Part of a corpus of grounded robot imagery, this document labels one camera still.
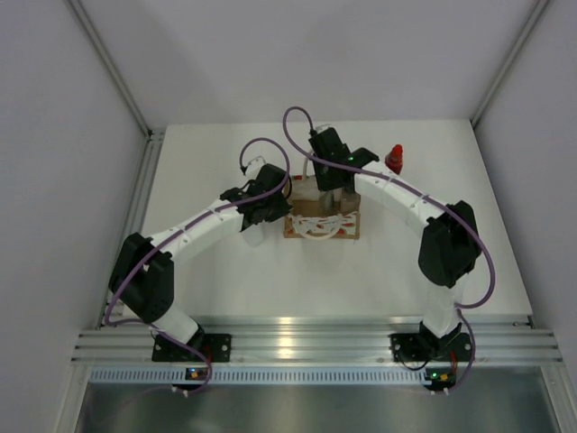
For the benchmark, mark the red bottle with red cap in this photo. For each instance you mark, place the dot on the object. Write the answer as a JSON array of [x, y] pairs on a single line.
[[394, 159]]

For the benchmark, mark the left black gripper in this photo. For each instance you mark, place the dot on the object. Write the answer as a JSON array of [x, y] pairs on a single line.
[[282, 209]]

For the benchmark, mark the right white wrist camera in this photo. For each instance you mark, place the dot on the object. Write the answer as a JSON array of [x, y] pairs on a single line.
[[323, 127]]

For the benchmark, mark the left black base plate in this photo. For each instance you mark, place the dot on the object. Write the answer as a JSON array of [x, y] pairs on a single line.
[[216, 348]]

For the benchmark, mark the aluminium mounting rail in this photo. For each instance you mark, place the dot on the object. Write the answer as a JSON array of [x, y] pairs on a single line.
[[501, 340]]

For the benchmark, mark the aluminium frame post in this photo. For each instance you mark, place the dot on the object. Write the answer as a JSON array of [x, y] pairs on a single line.
[[104, 56], [509, 60]]

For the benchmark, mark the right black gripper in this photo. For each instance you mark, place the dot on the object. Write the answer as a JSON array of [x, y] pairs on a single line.
[[322, 185]]

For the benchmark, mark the clear plastic sachet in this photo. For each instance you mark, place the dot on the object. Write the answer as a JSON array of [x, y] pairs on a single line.
[[330, 201]]

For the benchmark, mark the small jar with grey lid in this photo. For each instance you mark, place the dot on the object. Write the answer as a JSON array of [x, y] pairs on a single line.
[[349, 198]]

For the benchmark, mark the left aluminium frame post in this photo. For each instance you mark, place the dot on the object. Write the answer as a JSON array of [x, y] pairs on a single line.
[[104, 56]]

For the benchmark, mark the translucent bottle with black cap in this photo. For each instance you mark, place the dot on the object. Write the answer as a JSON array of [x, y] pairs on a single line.
[[254, 235]]

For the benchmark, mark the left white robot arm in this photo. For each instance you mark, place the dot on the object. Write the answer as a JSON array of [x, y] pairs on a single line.
[[143, 277]]

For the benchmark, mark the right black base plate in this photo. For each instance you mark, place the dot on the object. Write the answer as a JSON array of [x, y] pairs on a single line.
[[418, 348]]

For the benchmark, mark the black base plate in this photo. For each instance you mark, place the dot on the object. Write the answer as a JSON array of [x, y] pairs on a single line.
[[418, 348], [216, 348]]

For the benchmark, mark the canvas bag with strawberry print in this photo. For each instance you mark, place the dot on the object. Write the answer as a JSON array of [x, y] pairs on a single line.
[[306, 220]]

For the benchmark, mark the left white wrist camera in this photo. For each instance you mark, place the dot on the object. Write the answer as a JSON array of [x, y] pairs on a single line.
[[257, 161]]

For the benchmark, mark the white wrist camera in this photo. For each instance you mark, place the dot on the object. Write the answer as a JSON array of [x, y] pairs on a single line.
[[323, 127], [257, 161]]

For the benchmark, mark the white slotted cable duct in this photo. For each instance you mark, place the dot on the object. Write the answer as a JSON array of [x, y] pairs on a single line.
[[258, 375]]

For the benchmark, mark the right aluminium frame post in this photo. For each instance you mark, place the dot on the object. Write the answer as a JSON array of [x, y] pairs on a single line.
[[509, 60]]

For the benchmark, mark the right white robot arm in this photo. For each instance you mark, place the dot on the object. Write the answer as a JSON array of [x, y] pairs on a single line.
[[448, 234]]

